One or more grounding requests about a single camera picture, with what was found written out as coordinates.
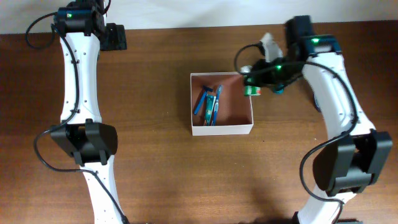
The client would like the clear foaming soap dispenser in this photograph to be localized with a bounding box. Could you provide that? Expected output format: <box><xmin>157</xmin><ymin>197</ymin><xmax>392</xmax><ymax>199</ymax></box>
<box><xmin>313</xmin><ymin>95</ymin><xmax>322</xmax><ymax>113</ymax></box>

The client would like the blue mouthwash bottle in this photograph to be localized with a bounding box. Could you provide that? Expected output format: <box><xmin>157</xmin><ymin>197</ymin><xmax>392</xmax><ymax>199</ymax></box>
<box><xmin>273</xmin><ymin>84</ymin><xmax>284</xmax><ymax>95</ymax></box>

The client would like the white open cardboard box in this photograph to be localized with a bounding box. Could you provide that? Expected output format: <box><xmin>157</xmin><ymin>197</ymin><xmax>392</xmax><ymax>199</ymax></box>
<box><xmin>190</xmin><ymin>72</ymin><xmax>254</xmax><ymax>136</ymax></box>

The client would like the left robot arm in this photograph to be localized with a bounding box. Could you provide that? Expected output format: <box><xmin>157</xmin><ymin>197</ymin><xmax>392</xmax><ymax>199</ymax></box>
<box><xmin>50</xmin><ymin>1</ymin><xmax>128</xmax><ymax>223</ymax></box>

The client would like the blue white toothbrush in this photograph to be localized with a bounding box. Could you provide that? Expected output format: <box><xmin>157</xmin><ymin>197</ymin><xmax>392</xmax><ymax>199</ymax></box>
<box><xmin>211</xmin><ymin>85</ymin><xmax>223</xmax><ymax>126</ymax></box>

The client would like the blue disposable razor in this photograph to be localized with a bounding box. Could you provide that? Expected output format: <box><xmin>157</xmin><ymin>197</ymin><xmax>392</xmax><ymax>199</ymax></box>
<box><xmin>193</xmin><ymin>85</ymin><xmax>213</xmax><ymax>115</ymax></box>

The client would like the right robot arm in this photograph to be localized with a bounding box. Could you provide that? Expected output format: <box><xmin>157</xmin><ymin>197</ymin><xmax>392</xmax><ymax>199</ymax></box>
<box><xmin>238</xmin><ymin>16</ymin><xmax>393</xmax><ymax>223</ymax></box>

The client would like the green white toothpaste tube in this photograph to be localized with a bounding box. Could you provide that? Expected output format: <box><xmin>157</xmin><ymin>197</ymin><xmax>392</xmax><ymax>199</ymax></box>
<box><xmin>203</xmin><ymin>95</ymin><xmax>216</xmax><ymax>126</ymax></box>

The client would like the green white soap packet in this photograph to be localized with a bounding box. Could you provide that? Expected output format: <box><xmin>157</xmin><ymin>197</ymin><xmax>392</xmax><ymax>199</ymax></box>
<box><xmin>244</xmin><ymin>86</ymin><xmax>261</xmax><ymax>96</ymax></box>

